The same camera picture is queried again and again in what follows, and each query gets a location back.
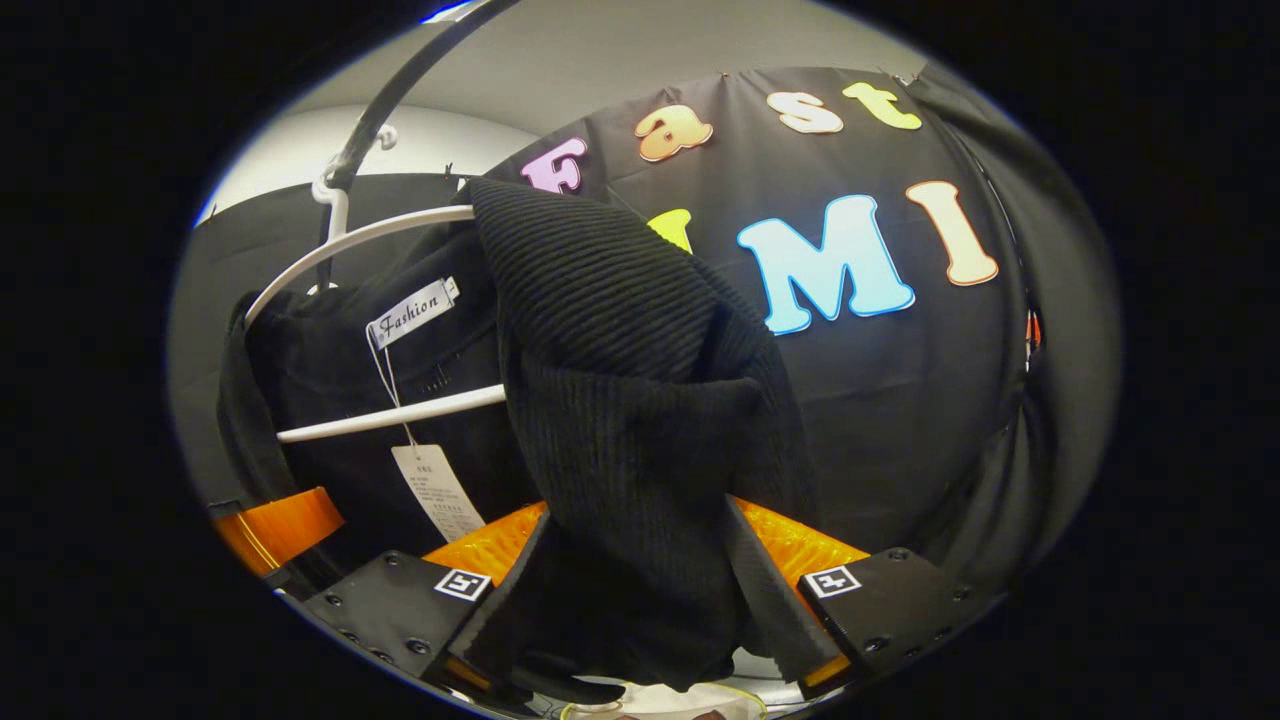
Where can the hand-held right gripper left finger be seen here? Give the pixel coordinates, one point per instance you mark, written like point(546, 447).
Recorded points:
point(400, 605)

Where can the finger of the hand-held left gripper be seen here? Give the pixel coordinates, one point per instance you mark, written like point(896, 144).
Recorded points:
point(280, 525)

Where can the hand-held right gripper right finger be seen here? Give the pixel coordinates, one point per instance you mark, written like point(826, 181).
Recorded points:
point(880, 600)

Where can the white laundry hamper yellow rim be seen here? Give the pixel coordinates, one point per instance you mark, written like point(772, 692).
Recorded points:
point(660, 702)

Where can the black knit garment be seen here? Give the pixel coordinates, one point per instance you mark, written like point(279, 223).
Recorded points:
point(640, 400)

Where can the large white clothes hanger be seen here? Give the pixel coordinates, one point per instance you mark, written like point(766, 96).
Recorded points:
point(400, 413)

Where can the black clothes rack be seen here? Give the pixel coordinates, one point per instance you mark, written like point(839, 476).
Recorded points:
point(400, 80)

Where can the black backdrop cloth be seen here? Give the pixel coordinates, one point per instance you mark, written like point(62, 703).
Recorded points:
point(900, 400)

